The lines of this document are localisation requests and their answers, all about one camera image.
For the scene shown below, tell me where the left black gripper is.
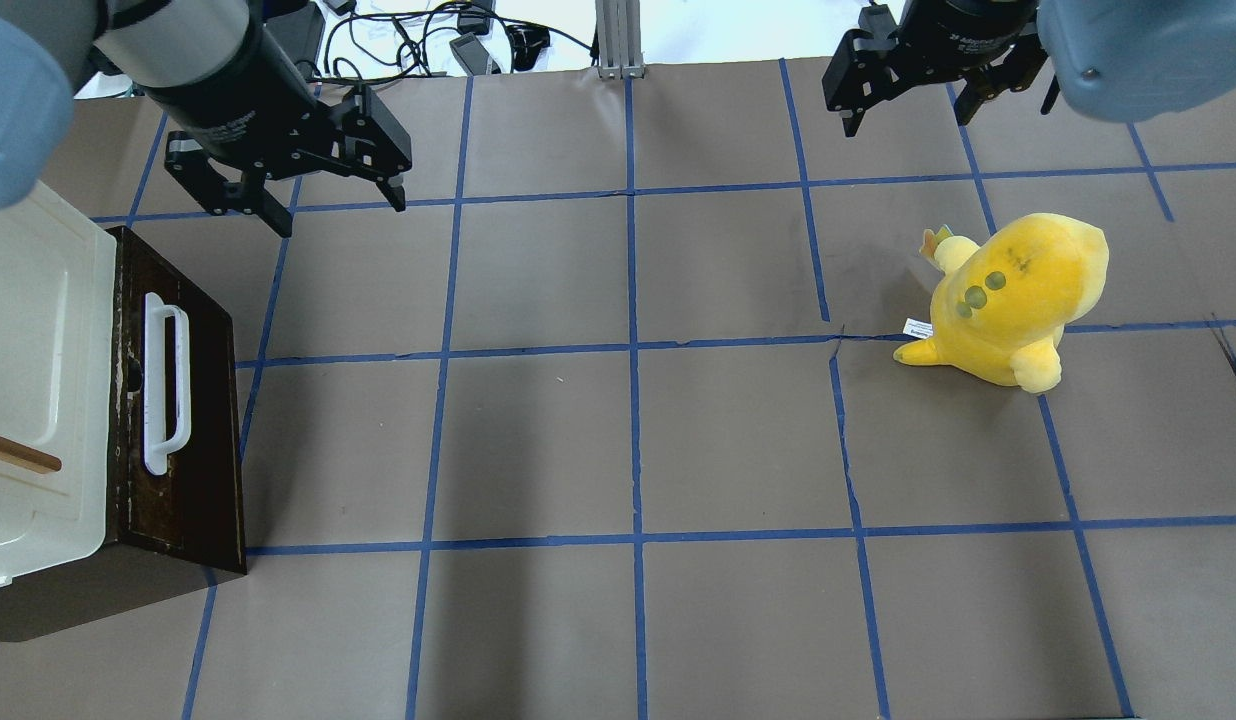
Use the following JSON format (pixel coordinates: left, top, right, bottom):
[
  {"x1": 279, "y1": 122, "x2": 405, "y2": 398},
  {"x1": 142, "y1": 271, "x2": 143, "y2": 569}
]
[{"x1": 138, "y1": 20, "x2": 413, "y2": 238}]

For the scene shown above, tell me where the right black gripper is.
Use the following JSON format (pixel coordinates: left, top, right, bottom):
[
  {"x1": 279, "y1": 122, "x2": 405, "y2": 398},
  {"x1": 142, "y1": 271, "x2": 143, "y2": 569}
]
[{"x1": 822, "y1": 1, "x2": 1048, "y2": 138}]

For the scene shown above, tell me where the white drawer handle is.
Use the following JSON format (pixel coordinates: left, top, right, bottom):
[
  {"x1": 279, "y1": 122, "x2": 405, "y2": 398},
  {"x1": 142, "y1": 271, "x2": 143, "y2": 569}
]
[{"x1": 142, "y1": 291, "x2": 193, "y2": 477}]

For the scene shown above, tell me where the dark wooden drawer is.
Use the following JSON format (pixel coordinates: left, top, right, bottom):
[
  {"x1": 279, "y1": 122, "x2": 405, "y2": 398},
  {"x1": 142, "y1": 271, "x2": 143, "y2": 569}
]
[{"x1": 109, "y1": 225, "x2": 247, "y2": 577}]

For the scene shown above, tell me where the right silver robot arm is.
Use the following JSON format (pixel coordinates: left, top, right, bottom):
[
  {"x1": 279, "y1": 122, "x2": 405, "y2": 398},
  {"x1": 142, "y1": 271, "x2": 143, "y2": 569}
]
[{"x1": 822, "y1": 1, "x2": 1236, "y2": 137}]

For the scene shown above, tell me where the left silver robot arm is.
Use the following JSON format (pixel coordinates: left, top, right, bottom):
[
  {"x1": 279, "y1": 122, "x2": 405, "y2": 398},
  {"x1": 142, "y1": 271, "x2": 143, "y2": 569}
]
[{"x1": 0, "y1": 1, "x2": 413, "y2": 237}]

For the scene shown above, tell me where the dark wooden drawer cabinet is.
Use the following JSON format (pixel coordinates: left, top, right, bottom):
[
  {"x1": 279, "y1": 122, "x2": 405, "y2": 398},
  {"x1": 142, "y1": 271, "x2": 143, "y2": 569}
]
[{"x1": 0, "y1": 226, "x2": 248, "y2": 643}]

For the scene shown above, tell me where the yellow plush dinosaur toy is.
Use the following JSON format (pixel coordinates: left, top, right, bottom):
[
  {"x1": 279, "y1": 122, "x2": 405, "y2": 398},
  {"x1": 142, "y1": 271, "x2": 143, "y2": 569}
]
[{"x1": 892, "y1": 211, "x2": 1110, "y2": 395}]

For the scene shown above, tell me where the cream plastic storage box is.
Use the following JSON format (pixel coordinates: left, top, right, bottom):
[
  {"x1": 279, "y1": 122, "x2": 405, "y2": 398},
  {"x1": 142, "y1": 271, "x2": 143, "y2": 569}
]
[{"x1": 0, "y1": 183, "x2": 117, "y2": 589}]

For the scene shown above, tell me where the aluminium frame post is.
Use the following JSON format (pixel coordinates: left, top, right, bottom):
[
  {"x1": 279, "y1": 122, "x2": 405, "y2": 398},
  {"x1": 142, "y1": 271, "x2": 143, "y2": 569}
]
[{"x1": 595, "y1": 0, "x2": 646, "y2": 82}]

